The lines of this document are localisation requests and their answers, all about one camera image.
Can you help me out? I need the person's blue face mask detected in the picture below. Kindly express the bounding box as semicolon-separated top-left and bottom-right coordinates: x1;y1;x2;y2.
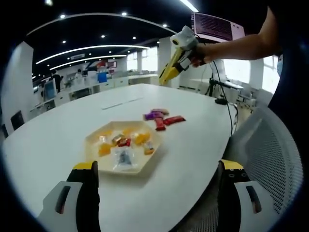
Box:
276;55;285;78

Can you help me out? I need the black rectangular object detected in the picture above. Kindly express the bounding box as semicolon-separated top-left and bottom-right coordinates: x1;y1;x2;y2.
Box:
11;110;25;130

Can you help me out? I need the black tripod stand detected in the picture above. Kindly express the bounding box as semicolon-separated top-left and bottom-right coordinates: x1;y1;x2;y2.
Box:
207;76;226;99

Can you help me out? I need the long red food packet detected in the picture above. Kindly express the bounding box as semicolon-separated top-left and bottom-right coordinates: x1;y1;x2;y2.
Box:
154;117;168;132
163;115;187;126

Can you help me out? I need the small red food packet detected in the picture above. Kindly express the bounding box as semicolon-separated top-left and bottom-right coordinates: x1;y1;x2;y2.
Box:
117;137;133;147

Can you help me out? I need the person's dark shirt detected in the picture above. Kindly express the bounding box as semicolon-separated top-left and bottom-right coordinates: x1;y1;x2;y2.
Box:
267;55;307;114

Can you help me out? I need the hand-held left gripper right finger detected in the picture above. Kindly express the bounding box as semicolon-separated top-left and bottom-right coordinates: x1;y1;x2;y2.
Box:
217;159;275;232

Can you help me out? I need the beige hexagonal container tray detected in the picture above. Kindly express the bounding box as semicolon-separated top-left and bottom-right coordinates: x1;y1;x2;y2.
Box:
84;120;162;176

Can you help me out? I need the black cable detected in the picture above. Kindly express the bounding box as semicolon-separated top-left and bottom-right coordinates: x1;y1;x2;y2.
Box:
205;60;239;136

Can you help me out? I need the person's right hand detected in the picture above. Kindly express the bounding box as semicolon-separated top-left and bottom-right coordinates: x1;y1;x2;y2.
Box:
190;45;214;69

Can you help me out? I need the computer monitor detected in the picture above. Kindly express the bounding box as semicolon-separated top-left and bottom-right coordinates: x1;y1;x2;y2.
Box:
190;11;246;42

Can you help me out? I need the grey mesh office chair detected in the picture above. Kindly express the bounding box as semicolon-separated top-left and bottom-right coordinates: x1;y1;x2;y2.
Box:
193;106;304;232

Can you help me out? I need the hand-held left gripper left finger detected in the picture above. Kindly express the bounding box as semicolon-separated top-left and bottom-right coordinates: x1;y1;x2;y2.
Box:
36;160;101;232

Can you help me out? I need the white machine with cyan panel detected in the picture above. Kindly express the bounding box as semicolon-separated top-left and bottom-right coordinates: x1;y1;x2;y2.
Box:
44;81;56;99

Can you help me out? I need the clear packet with black food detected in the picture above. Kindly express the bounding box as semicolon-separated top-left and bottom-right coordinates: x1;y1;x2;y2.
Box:
110;146;139;172

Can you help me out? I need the small clear orange food packet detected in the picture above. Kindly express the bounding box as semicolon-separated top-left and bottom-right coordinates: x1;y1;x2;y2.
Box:
143;141;155;156

